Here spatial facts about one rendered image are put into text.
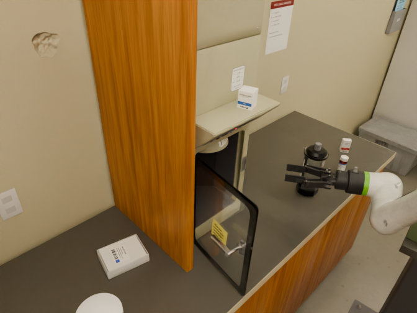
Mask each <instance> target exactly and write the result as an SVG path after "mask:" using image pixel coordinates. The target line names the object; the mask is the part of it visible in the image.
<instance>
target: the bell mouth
mask: <svg viewBox="0 0 417 313"><path fill-rule="evenodd" d="M227 145H228V138H225V139H223V140H221V141H219V142H217V143H215V144H213V145H211V146H209V147H207V148H205V149H203V150H201V151H199V153H214V152H218V151H220V150H223V149H224V148H225V147H226V146H227Z"/></svg>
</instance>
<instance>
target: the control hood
mask: <svg viewBox="0 0 417 313"><path fill-rule="evenodd" d="M237 102H238V100H235V101H233V102H230V103H228V104H225V105H223V106H220V107H218V108H216V109H213V110H211V111H208V112H206V113H204V114H201V115H199V116H197V117H195V149H197V148H199V147H201V146H203V145H205V144H206V143H208V142H209V141H211V140H213V139H215V138H216V137H218V136H220V135H222V134H224V133H226V132H228V131H231V130H233V129H235V128H237V127H239V126H241V125H243V124H245V123H247V122H249V121H251V120H252V121H254V120H256V119H258V118H260V117H261V116H263V115H264V114H267V113H268V112H270V111H271V110H273V109H275V108H277V107H278V106H279V105H280V103H279V102H277V101H275V100H273V99H270V98H267V97H265V96H262V95H260V94H258V99H257V104H256V106H255V107H254V108H253V110H252V111H249V110H246V109H242V108H239V107H237ZM253 119H254V120H253ZM252 121H251V122H252Z"/></svg>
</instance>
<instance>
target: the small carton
mask: <svg viewBox="0 0 417 313"><path fill-rule="evenodd" d="M258 89H259V88H255V87H252V86H247V85H244V86H243V87H242V88H240V89H239V90H238V102H237V107H239V108H242V109H246V110H249V111H252V110H253V108H254V107H255V106H256V104H257V99H258Z"/></svg>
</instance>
